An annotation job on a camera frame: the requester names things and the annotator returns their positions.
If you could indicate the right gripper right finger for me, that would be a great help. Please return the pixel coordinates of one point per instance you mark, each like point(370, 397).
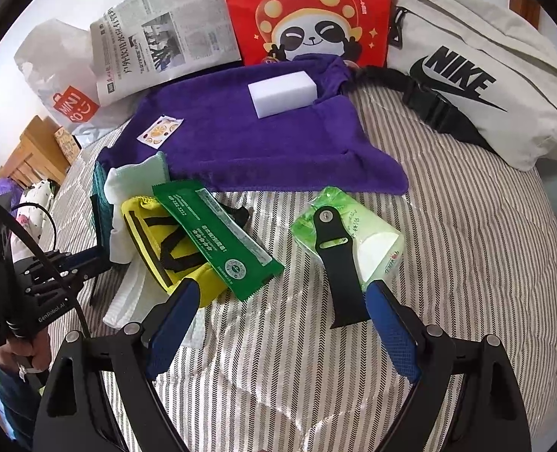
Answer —
point(489, 414)

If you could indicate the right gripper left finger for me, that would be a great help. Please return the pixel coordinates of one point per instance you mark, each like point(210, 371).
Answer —
point(75, 413)

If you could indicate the green tissue pack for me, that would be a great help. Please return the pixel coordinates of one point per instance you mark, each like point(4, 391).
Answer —
point(377, 246)

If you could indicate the teal knitted cloth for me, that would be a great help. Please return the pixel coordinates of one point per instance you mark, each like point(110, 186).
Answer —
point(103, 207)

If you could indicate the light green cloth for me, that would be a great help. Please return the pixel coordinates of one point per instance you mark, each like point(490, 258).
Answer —
point(137, 179)

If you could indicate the yellow black pouch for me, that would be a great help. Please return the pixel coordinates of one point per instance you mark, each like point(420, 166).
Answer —
point(168, 251)

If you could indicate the green wet wipe packet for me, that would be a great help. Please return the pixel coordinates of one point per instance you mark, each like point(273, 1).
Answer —
point(240, 262)

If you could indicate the person's left hand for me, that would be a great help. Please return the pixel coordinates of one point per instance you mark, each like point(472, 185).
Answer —
point(38, 349)

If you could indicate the wooden furniture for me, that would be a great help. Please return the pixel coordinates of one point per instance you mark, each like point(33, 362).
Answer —
point(37, 157)

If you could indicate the wooden sign board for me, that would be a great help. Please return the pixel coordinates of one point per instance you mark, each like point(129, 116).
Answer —
point(68, 144)

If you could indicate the white Miniso plastic bag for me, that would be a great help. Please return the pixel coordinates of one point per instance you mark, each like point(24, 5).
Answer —
point(57, 64)

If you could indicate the purple towel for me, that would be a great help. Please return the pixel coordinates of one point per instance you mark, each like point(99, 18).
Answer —
point(225, 145)

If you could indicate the beige Nike waist bag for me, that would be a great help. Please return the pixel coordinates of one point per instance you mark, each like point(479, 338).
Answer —
point(477, 72)

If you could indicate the white sponge block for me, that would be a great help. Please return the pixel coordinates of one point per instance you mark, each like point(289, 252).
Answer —
point(282, 93)

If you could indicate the folded newspaper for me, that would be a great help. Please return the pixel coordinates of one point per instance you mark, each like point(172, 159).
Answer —
point(140, 44)

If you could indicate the red panda paper bag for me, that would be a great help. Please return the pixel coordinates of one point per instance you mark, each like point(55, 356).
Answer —
point(281, 30)

